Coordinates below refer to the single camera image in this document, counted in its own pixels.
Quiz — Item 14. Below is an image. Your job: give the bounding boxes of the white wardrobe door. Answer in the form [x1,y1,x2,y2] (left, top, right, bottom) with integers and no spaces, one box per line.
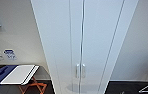
[30,0,84,94]
[80,0,139,94]

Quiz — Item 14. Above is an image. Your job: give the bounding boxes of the silver door handle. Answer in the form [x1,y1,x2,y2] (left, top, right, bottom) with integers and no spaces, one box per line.
[75,63,81,79]
[80,63,86,79]

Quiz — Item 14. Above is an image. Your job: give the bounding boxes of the white folding table orange legs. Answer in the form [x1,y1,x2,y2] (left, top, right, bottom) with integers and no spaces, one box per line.
[0,64,48,94]

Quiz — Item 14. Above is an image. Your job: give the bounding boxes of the white wardrobe body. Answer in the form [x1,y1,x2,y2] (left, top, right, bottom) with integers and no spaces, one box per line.
[30,0,139,94]

